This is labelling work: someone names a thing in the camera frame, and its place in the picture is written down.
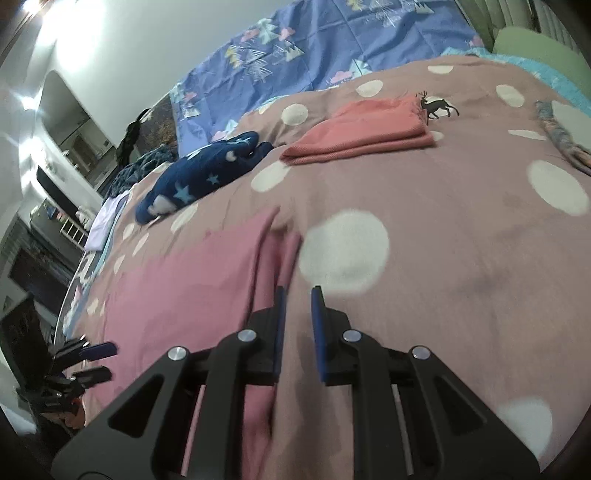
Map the white rack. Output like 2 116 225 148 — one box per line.
58 217 90 251

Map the folded white cloth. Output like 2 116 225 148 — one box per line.
551 99 591 153

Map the blue tree print sheet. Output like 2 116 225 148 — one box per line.
168 0 478 144

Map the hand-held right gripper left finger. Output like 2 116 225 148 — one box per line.
51 286 287 480

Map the green pillow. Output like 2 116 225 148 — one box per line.
492 26 587 75

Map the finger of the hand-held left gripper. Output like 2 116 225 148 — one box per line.
68 366 113 387
52 339 117 361

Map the polka dot deer blanket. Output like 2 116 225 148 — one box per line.
60 55 591 472

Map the navy star print garment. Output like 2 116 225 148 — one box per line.
135 131 275 225

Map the cow print sheet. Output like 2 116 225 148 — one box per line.
55 251 112 333

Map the aqua bed sheet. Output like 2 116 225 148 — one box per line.
441 45 591 109

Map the folded floral cloth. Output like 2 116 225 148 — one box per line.
534 99 591 177

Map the pink long-sleeve shirt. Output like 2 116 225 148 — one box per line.
85 205 303 480

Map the white pleated curtain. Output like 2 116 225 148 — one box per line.
457 0 583 51

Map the dark printed headboard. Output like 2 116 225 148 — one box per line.
139 92 178 153

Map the teal fuzzy blanket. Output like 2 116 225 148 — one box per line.
108 143 178 199

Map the folded lavender cloth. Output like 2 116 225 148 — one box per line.
84 191 132 252

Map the folded coral garment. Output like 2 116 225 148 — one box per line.
279 95 435 167

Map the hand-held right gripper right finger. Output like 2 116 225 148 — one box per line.
310 285 541 480

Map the arched wall mirror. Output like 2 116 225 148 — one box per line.
39 69 116 185

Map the black garment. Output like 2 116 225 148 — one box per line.
115 108 153 162

